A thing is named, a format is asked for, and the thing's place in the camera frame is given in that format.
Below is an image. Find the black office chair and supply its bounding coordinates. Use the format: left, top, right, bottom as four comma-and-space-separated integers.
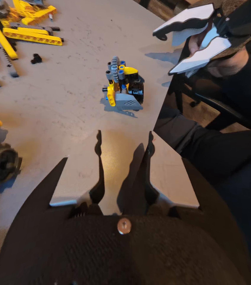
172, 73, 251, 132

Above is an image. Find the cluster of long yellow beams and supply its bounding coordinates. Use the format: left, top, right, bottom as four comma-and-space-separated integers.
0, 0, 64, 74

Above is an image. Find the partly built yellow brick vehicle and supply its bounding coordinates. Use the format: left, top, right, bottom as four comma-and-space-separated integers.
0, 107, 23, 196

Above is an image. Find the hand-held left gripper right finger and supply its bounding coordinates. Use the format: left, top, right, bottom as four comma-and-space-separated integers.
144, 131, 200, 210

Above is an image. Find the person's right forearm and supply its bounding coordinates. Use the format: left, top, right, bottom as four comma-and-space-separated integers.
206, 53, 251, 125

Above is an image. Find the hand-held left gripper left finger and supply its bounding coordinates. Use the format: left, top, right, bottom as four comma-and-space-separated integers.
49, 130, 105, 207

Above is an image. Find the small yellow grey brick assembly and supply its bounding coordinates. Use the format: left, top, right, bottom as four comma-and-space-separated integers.
102, 76, 145, 112

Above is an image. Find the light grey desk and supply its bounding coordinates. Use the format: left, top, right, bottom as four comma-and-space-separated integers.
0, 0, 184, 279

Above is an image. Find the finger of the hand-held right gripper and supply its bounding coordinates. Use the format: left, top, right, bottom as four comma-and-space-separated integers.
153, 3, 215, 41
168, 37, 231, 75

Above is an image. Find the grey gear brick assembly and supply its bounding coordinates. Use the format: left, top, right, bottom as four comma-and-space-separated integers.
105, 56, 139, 84

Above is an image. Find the person's right hand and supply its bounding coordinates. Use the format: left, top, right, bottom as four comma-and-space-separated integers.
187, 33, 250, 78

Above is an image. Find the grey toothed rack beam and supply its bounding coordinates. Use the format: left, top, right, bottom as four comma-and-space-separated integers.
0, 43, 19, 78
10, 22, 61, 37

